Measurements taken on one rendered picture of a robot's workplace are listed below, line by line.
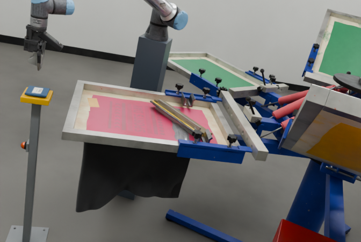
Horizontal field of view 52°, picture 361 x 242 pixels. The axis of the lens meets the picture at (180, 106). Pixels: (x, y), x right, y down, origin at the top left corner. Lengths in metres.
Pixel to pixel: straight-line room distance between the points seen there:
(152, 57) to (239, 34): 3.63
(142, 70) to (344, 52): 1.55
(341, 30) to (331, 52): 0.28
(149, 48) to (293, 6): 3.99
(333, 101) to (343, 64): 2.18
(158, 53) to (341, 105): 1.67
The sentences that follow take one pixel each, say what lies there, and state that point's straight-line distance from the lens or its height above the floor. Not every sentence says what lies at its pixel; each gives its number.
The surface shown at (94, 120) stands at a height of 0.95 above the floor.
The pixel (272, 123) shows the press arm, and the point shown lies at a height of 1.04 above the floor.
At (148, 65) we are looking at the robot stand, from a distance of 2.39.
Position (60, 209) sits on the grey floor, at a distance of 2.72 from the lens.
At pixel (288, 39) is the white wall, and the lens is 6.19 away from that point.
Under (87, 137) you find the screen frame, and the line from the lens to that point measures 1.57.
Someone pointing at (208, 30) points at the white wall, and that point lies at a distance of 5.75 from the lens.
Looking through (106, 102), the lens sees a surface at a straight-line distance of 1.96.
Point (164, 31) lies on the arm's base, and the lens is 2.37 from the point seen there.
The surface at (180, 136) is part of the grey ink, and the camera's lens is 1.75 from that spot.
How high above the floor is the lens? 1.76
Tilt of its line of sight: 23 degrees down
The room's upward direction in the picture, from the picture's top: 14 degrees clockwise
